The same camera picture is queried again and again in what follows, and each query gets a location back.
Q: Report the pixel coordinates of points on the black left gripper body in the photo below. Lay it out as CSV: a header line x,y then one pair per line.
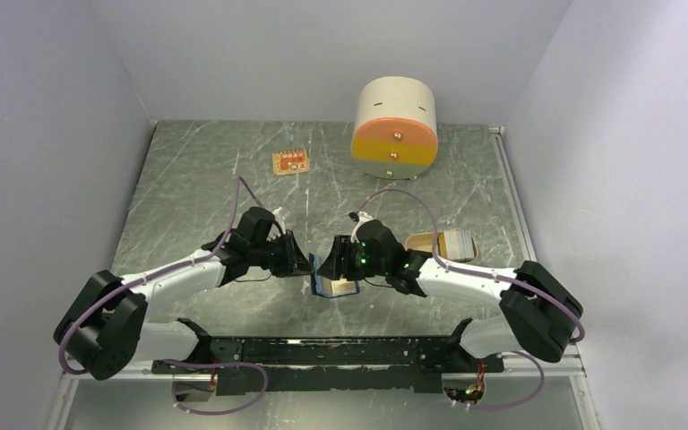
x,y
277,253

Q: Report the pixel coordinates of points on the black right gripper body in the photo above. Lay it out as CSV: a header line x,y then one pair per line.
x,y
361,264

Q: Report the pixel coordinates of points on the blue card holder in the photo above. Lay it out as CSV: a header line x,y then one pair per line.
x,y
317,280

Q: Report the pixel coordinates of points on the stack of credit cards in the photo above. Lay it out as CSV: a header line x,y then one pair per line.
x,y
457,245

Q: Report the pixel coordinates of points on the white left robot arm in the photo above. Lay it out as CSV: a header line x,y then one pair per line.
x,y
108,325

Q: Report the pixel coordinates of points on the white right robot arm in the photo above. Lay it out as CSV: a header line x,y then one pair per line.
x,y
536,313

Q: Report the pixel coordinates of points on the beige card tray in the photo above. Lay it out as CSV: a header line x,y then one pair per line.
x,y
422,241

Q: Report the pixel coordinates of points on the orange patterned card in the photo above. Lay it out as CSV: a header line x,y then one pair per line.
x,y
290,162

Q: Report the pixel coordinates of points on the round pastel drawer cabinet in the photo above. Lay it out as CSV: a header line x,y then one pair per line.
x,y
395,131

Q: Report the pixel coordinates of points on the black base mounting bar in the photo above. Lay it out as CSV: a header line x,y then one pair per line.
x,y
242,365

